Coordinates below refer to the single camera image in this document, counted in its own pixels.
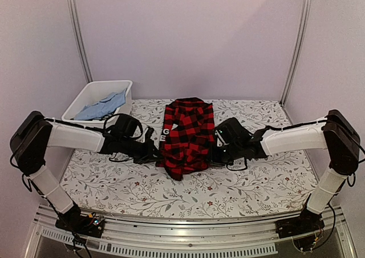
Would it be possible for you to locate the aluminium frame post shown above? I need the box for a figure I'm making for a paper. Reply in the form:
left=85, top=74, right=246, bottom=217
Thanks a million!
left=280, top=0, right=312, bottom=107
left=67, top=0, right=93, bottom=83

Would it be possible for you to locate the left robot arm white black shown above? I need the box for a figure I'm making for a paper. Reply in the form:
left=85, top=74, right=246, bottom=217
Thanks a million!
left=10, top=111, right=160, bottom=232

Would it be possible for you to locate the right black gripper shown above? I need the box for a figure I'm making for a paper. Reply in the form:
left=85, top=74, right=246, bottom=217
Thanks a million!
left=204, top=142, right=242, bottom=167

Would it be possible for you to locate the red black plaid shirt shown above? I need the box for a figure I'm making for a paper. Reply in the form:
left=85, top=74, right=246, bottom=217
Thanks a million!
left=156, top=98, right=215, bottom=181

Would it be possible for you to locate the right aluminium frame post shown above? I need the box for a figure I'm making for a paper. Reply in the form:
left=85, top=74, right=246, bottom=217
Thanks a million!
left=280, top=0, right=312, bottom=107

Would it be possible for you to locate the aluminium front rail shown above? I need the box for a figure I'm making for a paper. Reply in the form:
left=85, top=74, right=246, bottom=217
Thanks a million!
left=34, top=205, right=352, bottom=249

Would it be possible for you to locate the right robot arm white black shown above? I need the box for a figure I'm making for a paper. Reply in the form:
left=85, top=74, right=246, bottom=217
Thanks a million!
left=210, top=110, right=364, bottom=233

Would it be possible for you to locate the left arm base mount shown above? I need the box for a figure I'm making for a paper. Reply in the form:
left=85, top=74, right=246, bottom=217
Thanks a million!
left=55, top=209, right=105, bottom=238

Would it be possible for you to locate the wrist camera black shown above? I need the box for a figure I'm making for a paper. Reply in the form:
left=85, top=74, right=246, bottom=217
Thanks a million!
left=215, top=118, right=253, bottom=146
left=111, top=114, right=143, bottom=140

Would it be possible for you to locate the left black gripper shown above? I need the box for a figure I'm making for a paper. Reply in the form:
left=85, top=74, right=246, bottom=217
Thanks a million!
left=120, top=136, right=165, bottom=165

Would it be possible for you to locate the white plastic bin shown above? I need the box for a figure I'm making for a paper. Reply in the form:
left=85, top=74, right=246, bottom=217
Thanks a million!
left=62, top=80, right=133, bottom=128

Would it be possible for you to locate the left aluminium frame post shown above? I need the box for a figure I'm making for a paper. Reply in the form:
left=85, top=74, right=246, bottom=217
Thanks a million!
left=67, top=0, right=93, bottom=83

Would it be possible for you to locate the floral patterned table cloth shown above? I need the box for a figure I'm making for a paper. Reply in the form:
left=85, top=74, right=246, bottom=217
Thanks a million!
left=58, top=99, right=320, bottom=219

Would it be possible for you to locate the light blue shirt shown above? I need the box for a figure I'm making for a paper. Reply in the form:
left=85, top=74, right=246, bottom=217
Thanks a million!
left=74, top=88, right=127, bottom=120

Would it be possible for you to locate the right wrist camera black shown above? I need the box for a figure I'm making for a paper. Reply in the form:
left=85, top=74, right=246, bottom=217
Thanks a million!
left=215, top=118, right=253, bottom=146

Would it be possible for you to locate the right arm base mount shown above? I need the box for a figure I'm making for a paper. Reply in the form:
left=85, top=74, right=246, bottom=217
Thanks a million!
left=275, top=208, right=325, bottom=239

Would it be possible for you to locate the perforated metal cable tray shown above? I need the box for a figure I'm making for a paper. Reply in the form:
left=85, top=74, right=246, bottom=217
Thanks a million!
left=39, top=226, right=279, bottom=256

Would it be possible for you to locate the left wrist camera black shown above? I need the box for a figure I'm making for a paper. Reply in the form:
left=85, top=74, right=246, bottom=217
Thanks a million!
left=111, top=114, right=143, bottom=140

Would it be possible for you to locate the left black looped cable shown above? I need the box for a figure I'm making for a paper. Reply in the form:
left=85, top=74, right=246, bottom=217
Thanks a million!
left=102, top=114, right=123, bottom=133

